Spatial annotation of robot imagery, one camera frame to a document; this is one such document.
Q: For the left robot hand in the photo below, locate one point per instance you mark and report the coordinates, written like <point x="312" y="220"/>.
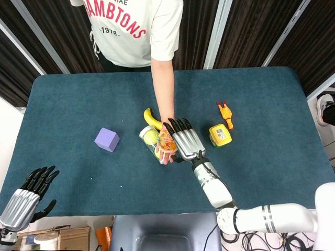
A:
<point x="23" y="198"/>

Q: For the person's hand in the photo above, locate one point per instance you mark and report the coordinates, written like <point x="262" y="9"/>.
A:
<point x="165" y="149"/>

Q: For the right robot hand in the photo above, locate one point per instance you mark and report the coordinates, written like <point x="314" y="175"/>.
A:
<point x="187" y="142"/>

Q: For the orange snack packet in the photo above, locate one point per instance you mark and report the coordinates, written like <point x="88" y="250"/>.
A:
<point x="166" y="143"/>

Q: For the person's forearm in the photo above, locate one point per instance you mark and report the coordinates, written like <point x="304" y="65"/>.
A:
<point x="163" y="91"/>

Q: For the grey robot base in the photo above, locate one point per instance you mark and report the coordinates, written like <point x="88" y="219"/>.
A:
<point x="162" y="234"/>

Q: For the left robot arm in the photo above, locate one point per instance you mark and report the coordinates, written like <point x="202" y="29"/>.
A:
<point x="6" y="236"/>

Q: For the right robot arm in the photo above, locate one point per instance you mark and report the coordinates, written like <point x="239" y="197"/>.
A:
<point x="261" y="209"/>

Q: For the clear tennis ball tube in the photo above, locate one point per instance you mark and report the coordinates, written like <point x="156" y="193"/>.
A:
<point x="149" y="138"/>

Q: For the yellow banana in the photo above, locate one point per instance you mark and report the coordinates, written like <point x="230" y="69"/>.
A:
<point x="151" y="119"/>

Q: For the yellow box with label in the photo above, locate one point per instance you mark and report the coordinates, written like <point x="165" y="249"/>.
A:
<point x="220" y="135"/>

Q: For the yellow rubber chicken toy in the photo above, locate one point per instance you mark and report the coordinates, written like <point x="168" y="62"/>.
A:
<point x="226" y="114"/>

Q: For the white round container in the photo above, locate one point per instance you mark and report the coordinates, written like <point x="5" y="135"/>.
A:
<point x="45" y="241"/>

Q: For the purple foam cube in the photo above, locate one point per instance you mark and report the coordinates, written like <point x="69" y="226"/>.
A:
<point x="106" y="139"/>

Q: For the cardboard box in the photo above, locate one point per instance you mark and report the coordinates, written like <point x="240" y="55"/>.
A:
<point x="70" y="238"/>

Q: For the blue table cloth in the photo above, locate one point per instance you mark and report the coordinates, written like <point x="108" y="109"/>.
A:
<point x="78" y="170"/>

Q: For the orange bag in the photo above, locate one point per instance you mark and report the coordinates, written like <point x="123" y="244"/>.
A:
<point x="104" y="236"/>

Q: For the white t-shirt with red print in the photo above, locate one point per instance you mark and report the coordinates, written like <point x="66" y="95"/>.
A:
<point x="133" y="28"/>

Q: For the white sneaker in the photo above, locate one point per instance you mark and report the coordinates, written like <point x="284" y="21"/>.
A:
<point x="324" y="107"/>

